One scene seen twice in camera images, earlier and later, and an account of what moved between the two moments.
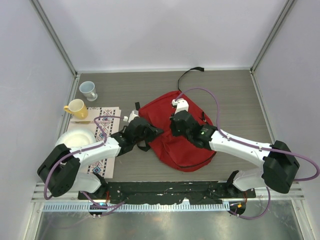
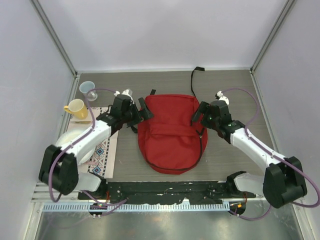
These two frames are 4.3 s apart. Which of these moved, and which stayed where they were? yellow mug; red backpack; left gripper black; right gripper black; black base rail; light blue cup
Moved: left gripper black; red backpack; right gripper black
Stayed: yellow mug; black base rail; light blue cup
